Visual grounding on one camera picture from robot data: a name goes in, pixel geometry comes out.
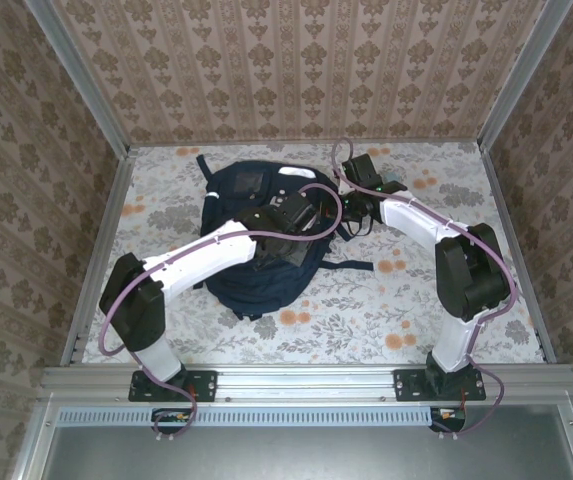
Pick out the navy blue backpack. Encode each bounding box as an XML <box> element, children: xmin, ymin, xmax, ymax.
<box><xmin>195</xmin><ymin>154</ymin><xmax>375</xmax><ymax>322</ymax></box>

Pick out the floral table cover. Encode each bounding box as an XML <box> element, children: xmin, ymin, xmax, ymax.
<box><xmin>81</xmin><ymin>142</ymin><xmax>547</xmax><ymax>366</ymax></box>

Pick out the grey metal sheet panel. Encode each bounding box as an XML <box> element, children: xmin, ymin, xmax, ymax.
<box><xmin>40</xmin><ymin>404</ymin><xmax>573</xmax><ymax>480</ymax></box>

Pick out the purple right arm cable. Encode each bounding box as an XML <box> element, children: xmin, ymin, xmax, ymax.
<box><xmin>330</xmin><ymin>137</ymin><xmax>523</xmax><ymax>441</ymax></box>

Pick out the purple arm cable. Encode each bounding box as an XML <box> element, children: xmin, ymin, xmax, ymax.
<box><xmin>330</xmin><ymin>137</ymin><xmax>523</xmax><ymax>441</ymax></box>
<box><xmin>101</xmin><ymin>182</ymin><xmax>343</xmax><ymax>444</ymax></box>

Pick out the aluminium side rail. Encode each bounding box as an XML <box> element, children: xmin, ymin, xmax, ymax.
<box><xmin>480</xmin><ymin>142</ymin><xmax>557</xmax><ymax>364</ymax></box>
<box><xmin>60</xmin><ymin>147</ymin><xmax>137</xmax><ymax>366</ymax></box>

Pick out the aluminium front rail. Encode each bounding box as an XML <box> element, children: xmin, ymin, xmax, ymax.
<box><xmin>38</xmin><ymin>363</ymin><xmax>573</xmax><ymax>401</ymax></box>

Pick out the aluminium corner post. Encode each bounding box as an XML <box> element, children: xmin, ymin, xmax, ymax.
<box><xmin>24</xmin><ymin>0</ymin><xmax>132</xmax><ymax>156</ymax></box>
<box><xmin>478</xmin><ymin>0</ymin><xmax>573</xmax><ymax>151</ymax></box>

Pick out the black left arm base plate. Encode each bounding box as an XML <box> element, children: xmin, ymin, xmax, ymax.
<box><xmin>128</xmin><ymin>368</ymin><xmax>218</xmax><ymax>404</ymax></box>

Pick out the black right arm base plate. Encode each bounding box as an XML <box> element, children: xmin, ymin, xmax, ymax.
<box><xmin>393</xmin><ymin>368</ymin><xmax>487</xmax><ymax>403</ymax></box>

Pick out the grey slotted cable duct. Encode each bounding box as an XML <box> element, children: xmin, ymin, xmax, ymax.
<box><xmin>58</xmin><ymin>405</ymin><xmax>440</xmax><ymax>427</ymax></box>

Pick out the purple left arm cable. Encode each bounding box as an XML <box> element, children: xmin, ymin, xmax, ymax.
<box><xmin>101</xmin><ymin>182</ymin><xmax>343</xmax><ymax>444</ymax></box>

